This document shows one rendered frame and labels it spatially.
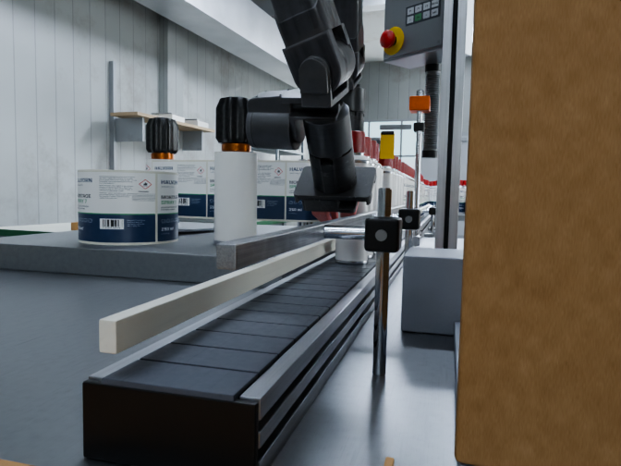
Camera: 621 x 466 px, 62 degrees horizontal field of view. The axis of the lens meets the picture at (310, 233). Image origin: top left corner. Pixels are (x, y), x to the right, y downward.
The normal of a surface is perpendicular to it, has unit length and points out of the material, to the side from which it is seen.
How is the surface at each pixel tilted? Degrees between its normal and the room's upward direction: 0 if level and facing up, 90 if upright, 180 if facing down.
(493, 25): 90
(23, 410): 0
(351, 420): 0
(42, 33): 90
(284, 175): 90
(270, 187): 90
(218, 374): 0
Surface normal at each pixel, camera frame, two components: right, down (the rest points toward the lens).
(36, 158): 0.94, 0.04
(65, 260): -0.26, 0.07
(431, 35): -0.77, 0.04
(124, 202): 0.23, 0.08
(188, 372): 0.02, -1.00
